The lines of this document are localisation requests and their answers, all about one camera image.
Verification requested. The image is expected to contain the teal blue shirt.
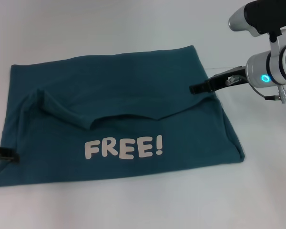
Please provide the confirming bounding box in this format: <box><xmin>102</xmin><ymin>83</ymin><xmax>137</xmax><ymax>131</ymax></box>
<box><xmin>0</xmin><ymin>45</ymin><xmax>245</xmax><ymax>188</ymax></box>

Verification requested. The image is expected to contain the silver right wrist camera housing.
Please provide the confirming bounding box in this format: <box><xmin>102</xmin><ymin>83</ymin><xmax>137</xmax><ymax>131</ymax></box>
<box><xmin>228</xmin><ymin>0</ymin><xmax>286</xmax><ymax>38</ymax></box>

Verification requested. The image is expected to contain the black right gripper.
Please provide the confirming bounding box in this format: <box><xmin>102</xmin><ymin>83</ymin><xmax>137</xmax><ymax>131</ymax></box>
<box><xmin>189</xmin><ymin>65</ymin><xmax>249</xmax><ymax>95</ymax></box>

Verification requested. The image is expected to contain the right gripper cable with connector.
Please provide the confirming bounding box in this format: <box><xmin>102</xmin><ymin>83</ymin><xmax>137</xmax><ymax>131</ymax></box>
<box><xmin>225</xmin><ymin>75</ymin><xmax>286</xmax><ymax>104</ymax></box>

